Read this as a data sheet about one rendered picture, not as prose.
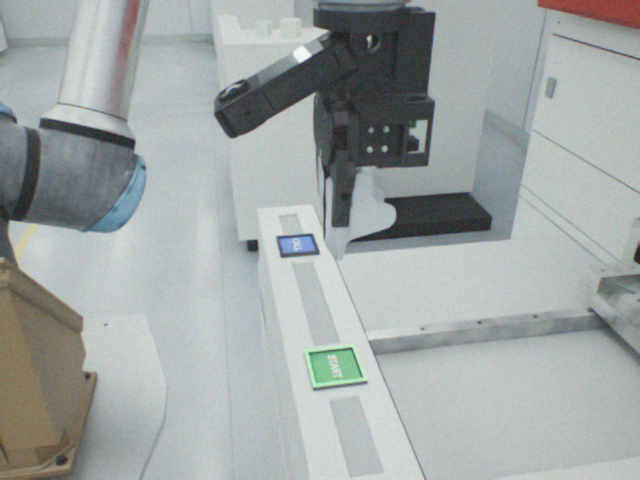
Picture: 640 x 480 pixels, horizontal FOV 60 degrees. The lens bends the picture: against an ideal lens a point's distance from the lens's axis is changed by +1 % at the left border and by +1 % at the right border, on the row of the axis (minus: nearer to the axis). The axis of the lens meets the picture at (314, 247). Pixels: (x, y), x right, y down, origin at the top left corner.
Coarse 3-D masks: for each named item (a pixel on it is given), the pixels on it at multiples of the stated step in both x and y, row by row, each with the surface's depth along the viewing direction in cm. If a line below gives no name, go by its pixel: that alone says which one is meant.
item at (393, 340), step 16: (480, 320) 83; (496, 320) 83; (512, 320) 83; (528, 320) 83; (544, 320) 83; (560, 320) 84; (576, 320) 84; (592, 320) 85; (368, 336) 80; (384, 336) 80; (400, 336) 80; (416, 336) 80; (432, 336) 81; (448, 336) 81; (464, 336) 82; (480, 336) 82; (496, 336) 83; (512, 336) 84; (528, 336) 84; (384, 352) 81
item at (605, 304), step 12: (588, 288) 86; (588, 300) 86; (600, 300) 83; (612, 300) 82; (600, 312) 83; (612, 312) 81; (612, 324) 81; (624, 324) 78; (624, 336) 79; (636, 336) 76; (636, 348) 77
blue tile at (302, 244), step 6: (282, 240) 81; (288, 240) 81; (294, 240) 81; (300, 240) 81; (306, 240) 81; (282, 246) 79; (288, 246) 79; (294, 246) 79; (300, 246) 79; (306, 246) 79; (312, 246) 79; (288, 252) 78
